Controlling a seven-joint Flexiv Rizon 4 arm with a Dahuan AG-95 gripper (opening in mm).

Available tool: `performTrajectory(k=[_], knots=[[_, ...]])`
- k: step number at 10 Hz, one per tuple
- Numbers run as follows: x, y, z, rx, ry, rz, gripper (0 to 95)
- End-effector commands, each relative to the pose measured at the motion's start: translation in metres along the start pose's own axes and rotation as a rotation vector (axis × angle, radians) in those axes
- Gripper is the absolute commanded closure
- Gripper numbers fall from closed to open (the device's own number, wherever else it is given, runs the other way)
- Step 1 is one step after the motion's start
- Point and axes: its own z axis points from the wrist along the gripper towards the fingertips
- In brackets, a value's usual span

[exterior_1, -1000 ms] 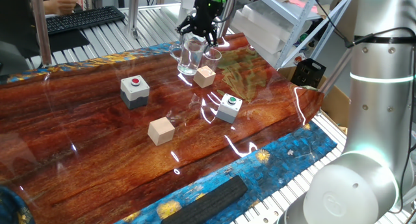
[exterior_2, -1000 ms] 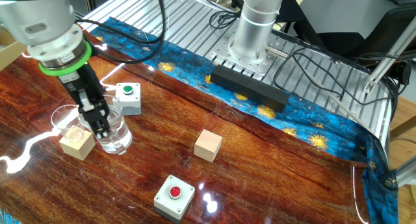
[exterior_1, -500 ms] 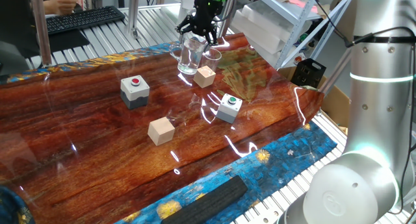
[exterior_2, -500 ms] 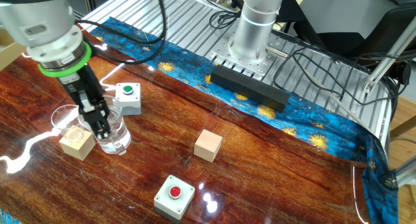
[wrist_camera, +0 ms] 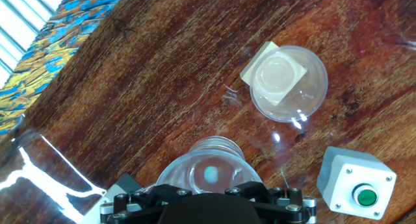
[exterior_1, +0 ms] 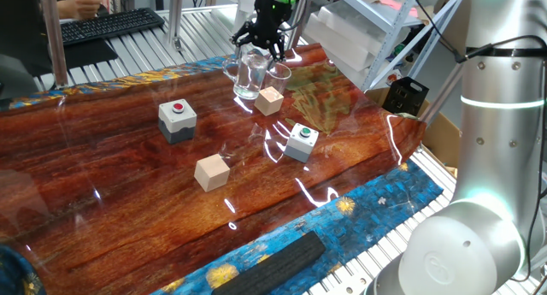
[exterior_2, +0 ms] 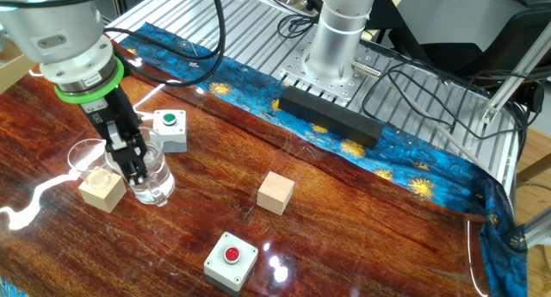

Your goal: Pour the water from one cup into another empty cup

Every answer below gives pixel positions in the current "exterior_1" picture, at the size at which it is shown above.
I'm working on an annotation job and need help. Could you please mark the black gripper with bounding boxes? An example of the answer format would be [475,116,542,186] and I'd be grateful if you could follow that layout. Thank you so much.
[229,0,297,63]

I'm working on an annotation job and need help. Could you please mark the clear mug with water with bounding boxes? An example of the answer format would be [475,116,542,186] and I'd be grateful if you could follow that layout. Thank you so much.
[221,46,274,101]

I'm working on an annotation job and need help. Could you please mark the clear empty plastic cup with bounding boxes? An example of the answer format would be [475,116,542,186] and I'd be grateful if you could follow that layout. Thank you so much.
[268,62,293,95]

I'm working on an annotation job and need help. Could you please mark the person hand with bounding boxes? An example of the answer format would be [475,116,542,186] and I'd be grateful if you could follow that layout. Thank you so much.
[56,0,103,21]

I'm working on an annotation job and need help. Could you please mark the light wooden cube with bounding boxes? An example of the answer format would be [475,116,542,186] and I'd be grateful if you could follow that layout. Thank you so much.
[253,86,285,117]
[193,153,232,193]

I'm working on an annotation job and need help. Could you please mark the white foam boxes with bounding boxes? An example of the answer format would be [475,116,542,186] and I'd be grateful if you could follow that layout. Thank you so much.
[303,0,379,74]

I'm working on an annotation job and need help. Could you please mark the green push button box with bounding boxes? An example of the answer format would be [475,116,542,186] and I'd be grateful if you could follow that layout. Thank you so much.
[283,122,320,164]

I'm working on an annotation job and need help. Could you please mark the red push button box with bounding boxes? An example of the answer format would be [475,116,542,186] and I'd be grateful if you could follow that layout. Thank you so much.
[157,98,198,145]

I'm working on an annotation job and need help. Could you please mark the white metal shelf rack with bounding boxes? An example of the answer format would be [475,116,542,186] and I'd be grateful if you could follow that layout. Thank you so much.
[326,0,469,93]

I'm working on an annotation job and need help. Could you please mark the small red white object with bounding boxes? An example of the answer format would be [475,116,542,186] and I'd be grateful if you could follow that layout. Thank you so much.
[385,69,403,87]

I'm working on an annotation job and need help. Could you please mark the pink paper sheet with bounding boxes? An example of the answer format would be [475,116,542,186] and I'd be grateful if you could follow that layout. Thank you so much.
[378,0,411,15]

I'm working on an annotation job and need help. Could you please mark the black plastic crate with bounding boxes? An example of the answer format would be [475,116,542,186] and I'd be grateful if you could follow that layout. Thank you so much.
[381,75,431,117]

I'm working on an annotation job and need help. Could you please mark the black computer keyboard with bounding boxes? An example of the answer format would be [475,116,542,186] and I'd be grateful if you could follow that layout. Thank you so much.
[59,7,166,47]

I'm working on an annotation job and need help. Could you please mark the black desk mat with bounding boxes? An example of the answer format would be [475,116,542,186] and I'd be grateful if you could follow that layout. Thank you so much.
[42,38,120,76]

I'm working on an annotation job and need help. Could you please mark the brown wooden panel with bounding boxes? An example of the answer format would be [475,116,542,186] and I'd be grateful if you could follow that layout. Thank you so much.
[435,0,469,48]

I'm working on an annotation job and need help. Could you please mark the glossy wood grain mat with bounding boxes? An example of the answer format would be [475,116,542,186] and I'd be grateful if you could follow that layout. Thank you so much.
[0,42,428,295]

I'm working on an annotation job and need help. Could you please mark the black foam bar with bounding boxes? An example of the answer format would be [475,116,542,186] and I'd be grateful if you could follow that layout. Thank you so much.
[211,230,328,295]

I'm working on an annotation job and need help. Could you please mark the black computer monitor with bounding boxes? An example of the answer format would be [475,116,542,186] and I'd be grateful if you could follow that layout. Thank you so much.
[0,0,56,78]

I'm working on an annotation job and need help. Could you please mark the aluminium frame post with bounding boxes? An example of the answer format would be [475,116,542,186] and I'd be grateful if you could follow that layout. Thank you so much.
[166,0,185,52]
[38,0,69,89]

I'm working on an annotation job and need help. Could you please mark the aluminium frame beam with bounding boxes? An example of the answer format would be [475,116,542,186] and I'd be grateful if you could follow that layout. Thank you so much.
[421,62,467,125]

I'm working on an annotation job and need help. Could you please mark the black cable with arm strap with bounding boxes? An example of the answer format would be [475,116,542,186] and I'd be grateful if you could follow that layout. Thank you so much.
[408,0,547,283]

